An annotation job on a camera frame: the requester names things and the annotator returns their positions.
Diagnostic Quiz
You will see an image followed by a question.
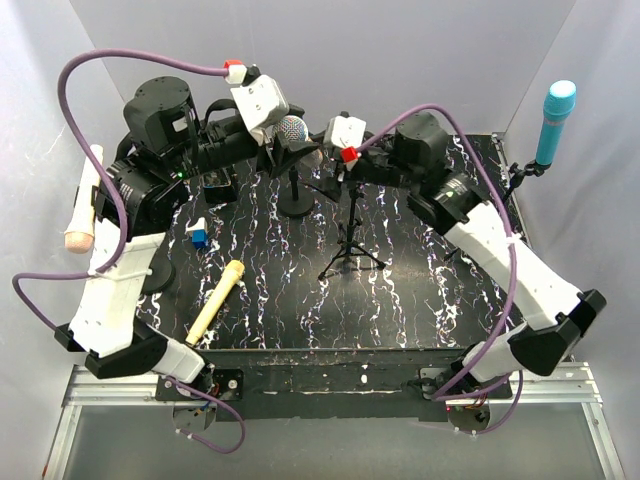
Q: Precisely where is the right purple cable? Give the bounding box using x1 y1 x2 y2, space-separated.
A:
339 103 526 434

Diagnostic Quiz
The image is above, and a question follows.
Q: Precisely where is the purple cable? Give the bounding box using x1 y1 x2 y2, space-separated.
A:
12 48 247 454
339 103 526 434

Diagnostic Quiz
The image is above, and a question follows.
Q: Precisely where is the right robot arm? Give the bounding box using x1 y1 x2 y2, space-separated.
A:
320 108 606 399

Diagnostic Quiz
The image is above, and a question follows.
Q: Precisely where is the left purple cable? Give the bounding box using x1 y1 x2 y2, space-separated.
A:
12 48 247 454

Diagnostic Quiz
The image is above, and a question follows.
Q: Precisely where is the cream yellow microphone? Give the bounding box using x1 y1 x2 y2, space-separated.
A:
185 260 245 346

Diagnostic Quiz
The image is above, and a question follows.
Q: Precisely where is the black tripod shock-mount stand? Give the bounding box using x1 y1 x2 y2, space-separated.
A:
318 181 387 281

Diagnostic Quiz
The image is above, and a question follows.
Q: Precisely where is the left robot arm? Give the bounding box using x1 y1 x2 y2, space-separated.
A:
54 75 307 400

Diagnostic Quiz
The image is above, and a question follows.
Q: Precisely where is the glitter silver-head microphone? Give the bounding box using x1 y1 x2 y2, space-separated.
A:
272 115 323 169

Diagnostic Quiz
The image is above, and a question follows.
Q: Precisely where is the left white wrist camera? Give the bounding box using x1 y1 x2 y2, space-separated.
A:
231 74 289 146

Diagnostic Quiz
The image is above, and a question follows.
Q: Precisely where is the blue white small box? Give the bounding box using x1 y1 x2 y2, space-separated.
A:
185 217 208 249

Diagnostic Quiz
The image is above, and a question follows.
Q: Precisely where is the pale pink microphone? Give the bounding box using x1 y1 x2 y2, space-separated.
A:
64 156 101 254

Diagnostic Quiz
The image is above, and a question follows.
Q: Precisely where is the black round-base mic stand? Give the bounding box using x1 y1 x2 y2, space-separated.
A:
276 167 315 218

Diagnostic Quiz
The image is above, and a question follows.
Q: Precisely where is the teal blue microphone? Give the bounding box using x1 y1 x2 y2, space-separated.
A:
535 80 577 168

